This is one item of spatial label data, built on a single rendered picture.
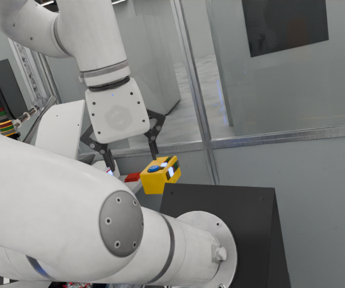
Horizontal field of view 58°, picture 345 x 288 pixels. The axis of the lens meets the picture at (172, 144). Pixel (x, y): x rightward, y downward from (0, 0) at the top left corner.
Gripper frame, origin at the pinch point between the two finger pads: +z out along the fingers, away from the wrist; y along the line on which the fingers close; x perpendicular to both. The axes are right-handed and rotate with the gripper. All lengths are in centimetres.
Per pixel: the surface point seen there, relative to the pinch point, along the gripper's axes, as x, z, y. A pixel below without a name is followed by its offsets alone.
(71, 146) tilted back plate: 76, 20, -31
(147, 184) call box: 50, 34, -2
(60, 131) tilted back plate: 85, 14, -35
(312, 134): 64, 40, 74
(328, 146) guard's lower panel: 60, 46, 79
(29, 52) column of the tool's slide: 121, -20, -46
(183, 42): 93, -9, 30
